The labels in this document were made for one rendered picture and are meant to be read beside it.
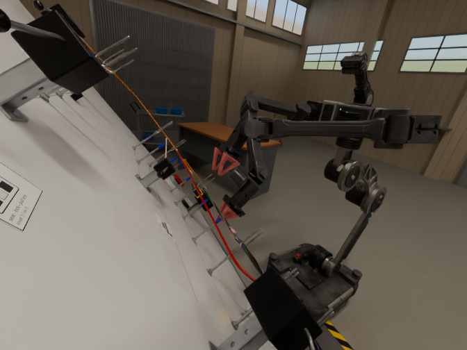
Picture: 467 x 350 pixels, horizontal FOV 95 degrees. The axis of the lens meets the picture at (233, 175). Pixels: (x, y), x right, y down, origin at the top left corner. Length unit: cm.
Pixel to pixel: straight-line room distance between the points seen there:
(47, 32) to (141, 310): 22
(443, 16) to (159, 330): 804
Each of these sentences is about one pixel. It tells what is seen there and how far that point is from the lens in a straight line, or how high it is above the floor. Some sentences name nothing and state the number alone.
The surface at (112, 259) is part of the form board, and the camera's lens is 22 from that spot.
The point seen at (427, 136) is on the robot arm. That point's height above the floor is 148.
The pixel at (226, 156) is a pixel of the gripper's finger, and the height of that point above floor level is 133.
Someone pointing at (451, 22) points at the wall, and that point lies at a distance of 795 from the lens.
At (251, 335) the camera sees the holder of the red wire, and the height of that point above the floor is 129.
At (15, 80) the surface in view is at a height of 152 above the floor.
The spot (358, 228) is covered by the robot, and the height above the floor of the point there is 69.
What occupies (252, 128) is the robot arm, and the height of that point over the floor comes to 143.
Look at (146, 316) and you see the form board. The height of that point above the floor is 136.
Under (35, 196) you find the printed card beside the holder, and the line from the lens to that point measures 21.
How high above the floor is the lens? 154
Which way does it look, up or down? 22 degrees down
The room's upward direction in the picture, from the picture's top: 8 degrees clockwise
